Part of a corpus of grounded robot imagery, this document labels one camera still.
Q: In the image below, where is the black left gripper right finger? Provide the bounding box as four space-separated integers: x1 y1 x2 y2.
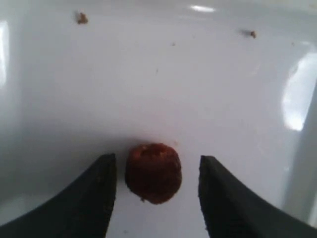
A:
198 156 317 238

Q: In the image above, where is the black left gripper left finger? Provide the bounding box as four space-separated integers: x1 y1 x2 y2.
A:
0 154 117 238

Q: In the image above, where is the white rectangular plastic tray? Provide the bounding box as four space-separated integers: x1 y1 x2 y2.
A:
0 0 317 238

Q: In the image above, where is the red date top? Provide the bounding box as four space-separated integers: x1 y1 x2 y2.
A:
125 143 182 205

